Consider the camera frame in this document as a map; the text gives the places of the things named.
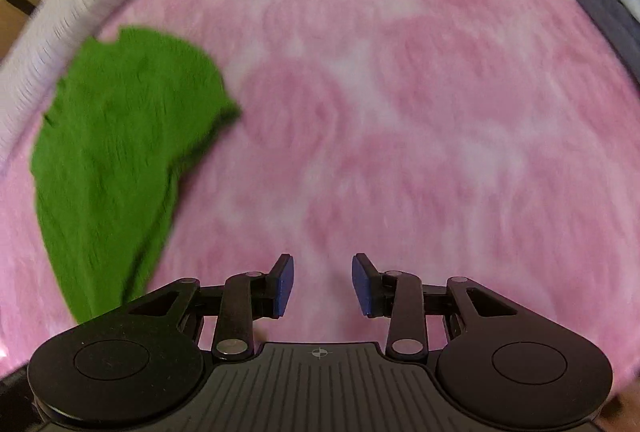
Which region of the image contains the pink fluffy blanket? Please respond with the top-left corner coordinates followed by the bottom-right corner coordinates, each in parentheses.
top-left (0, 0), bottom-right (640, 380)

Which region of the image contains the green knitted sweater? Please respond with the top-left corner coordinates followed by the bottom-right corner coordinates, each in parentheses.
top-left (30, 26), bottom-right (244, 326)

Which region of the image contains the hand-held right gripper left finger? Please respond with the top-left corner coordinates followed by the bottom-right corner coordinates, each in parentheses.
top-left (127, 253), bottom-right (295, 363)

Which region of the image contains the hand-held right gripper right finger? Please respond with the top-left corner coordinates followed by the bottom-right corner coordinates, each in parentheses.
top-left (351, 253), bottom-right (519, 361)

